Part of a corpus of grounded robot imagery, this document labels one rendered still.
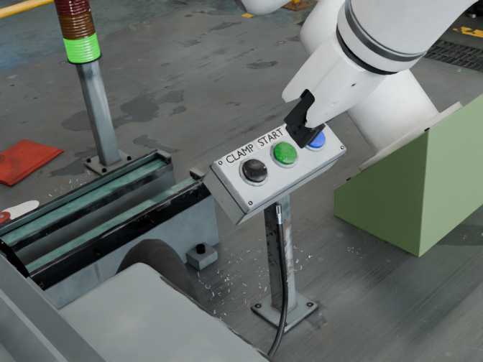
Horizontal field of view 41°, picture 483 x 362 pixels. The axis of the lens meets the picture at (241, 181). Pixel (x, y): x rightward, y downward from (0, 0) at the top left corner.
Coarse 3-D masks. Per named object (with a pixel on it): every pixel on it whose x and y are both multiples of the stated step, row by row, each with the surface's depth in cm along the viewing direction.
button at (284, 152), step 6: (276, 144) 77; (282, 144) 77; (288, 144) 77; (276, 150) 76; (282, 150) 76; (288, 150) 76; (294, 150) 77; (276, 156) 76; (282, 156) 76; (288, 156) 76; (294, 156) 76; (282, 162) 76; (288, 162) 76
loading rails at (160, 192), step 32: (160, 160) 108; (96, 192) 101; (128, 192) 103; (160, 192) 99; (192, 192) 98; (32, 224) 95; (64, 224) 97; (96, 224) 101; (128, 224) 92; (160, 224) 96; (192, 224) 101; (32, 256) 95; (64, 256) 87; (96, 256) 90; (192, 256) 101; (64, 288) 88
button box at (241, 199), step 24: (264, 144) 77; (336, 144) 80; (216, 168) 73; (240, 168) 74; (288, 168) 76; (312, 168) 77; (216, 192) 76; (240, 192) 72; (264, 192) 74; (288, 192) 80; (240, 216) 74
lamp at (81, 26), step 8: (64, 16) 113; (72, 16) 112; (80, 16) 113; (88, 16) 114; (64, 24) 114; (72, 24) 113; (80, 24) 114; (88, 24) 115; (64, 32) 115; (72, 32) 114; (80, 32) 114; (88, 32) 115
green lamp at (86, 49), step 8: (64, 40) 117; (72, 40) 115; (80, 40) 115; (88, 40) 116; (96, 40) 118; (72, 48) 116; (80, 48) 116; (88, 48) 116; (96, 48) 118; (72, 56) 117; (80, 56) 117; (88, 56) 117; (96, 56) 118
